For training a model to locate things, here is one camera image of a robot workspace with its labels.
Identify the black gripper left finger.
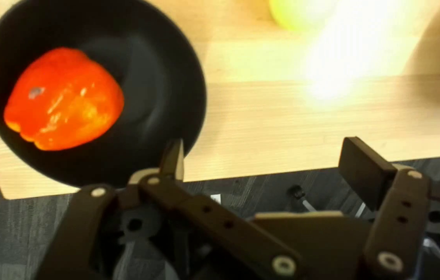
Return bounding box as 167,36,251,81
161,141,184,183

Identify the red orange toy apple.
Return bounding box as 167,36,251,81
4,47,125,151

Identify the black bowl far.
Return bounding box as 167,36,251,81
0,0,208,187

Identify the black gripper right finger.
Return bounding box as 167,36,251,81
338,137,397,211

